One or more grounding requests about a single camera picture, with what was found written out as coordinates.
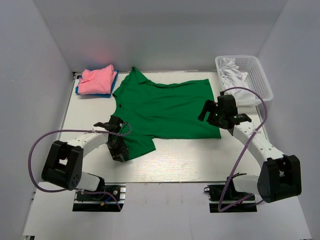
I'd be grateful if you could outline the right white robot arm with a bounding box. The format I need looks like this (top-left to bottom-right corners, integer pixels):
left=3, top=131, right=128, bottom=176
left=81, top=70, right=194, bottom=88
left=198, top=95, right=302, bottom=203

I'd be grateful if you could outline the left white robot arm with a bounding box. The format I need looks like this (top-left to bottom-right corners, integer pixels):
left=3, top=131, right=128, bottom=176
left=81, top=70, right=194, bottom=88
left=41, top=116, right=132, bottom=200

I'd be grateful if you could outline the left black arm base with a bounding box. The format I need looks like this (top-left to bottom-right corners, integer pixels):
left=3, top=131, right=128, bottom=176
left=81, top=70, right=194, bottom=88
left=72, top=183, right=126, bottom=213

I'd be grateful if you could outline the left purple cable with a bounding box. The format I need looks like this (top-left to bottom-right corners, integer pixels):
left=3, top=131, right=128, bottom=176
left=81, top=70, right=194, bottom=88
left=27, top=121, right=133, bottom=211

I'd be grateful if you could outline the white plastic basket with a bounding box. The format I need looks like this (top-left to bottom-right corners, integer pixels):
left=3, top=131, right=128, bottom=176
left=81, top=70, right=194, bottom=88
left=215, top=55, right=273, bottom=102

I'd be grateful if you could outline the pink folded t shirt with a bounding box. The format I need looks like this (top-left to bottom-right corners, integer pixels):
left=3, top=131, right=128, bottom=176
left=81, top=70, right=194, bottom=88
left=77, top=64, right=117, bottom=95

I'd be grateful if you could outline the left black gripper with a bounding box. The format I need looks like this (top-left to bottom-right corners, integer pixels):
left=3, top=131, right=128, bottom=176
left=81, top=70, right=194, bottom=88
left=107, top=134, right=130, bottom=162

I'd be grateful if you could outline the blue folded t shirt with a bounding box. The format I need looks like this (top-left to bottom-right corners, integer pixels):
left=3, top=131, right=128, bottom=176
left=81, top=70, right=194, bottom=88
left=74, top=70, right=119, bottom=98

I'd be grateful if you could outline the green t shirt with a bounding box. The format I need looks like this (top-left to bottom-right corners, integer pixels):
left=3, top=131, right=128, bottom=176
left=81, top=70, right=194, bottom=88
left=113, top=67, right=221, bottom=160

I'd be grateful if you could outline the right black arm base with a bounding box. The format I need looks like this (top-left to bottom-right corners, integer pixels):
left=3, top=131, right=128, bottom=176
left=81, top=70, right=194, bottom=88
left=203, top=173, right=259, bottom=213

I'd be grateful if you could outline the white crumpled t shirt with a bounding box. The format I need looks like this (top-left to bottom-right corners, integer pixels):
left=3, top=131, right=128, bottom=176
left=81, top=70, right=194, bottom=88
left=218, top=57, right=255, bottom=100

